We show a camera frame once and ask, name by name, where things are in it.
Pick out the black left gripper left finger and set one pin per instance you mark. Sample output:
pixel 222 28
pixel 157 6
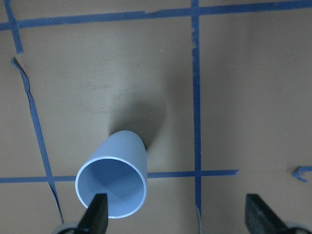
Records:
pixel 95 219

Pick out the light blue plastic cup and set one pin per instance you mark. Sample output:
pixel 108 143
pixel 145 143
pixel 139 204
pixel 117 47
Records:
pixel 118 168

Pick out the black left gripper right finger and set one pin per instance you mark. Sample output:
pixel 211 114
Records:
pixel 261 219

